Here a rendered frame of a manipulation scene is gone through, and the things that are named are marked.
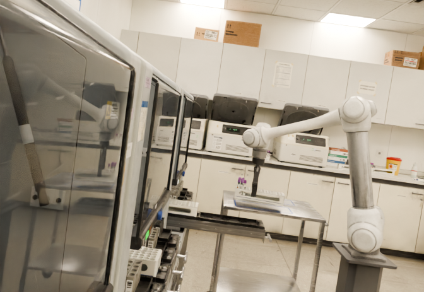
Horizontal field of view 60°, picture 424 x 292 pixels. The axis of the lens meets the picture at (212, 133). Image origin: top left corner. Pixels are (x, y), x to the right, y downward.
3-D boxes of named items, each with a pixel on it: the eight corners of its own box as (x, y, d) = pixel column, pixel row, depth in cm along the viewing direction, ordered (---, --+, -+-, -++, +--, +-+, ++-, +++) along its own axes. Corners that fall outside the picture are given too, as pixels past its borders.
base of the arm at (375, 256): (369, 247, 212) (371, 238, 212) (387, 262, 190) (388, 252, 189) (338, 243, 212) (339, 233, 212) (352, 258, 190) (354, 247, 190)
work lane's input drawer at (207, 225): (127, 224, 183) (130, 207, 182) (134, 216, 197) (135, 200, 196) (272, 245, 182) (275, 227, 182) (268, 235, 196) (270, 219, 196)
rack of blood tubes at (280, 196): (233, 197, 219) (235, 187, 219) (234, 194, 229) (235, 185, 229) (283, 206, 216) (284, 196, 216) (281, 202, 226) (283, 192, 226)
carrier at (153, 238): (151, 243, 140) (153, 227, 139) (156, 243, 140) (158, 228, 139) (146, 255, 128) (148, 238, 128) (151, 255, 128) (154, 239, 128)
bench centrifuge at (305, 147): (278, 161, 417) (287, 101, 413) (270, 156, 479) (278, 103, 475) (327, 168, 416) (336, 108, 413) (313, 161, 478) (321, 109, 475)
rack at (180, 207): (137, 210, 184) (139, 198, 184) (141, 206, 194) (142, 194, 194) (195, 219, 184) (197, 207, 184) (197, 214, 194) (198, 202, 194)
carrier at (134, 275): (133, 279, 109) (135, 259, 109) (139, 280, 109) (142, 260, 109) (123, 298, 98) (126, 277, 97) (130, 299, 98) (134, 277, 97)
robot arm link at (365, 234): (384, 247, 185) (383, 260, 165) (350, 245, 192) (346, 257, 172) (372, 96, 188) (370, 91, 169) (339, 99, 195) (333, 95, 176)
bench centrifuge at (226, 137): (204, 151, 417) (212, 91, 414) (206, 146, 479) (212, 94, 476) (253, 158, 417) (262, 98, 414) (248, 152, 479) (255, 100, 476)
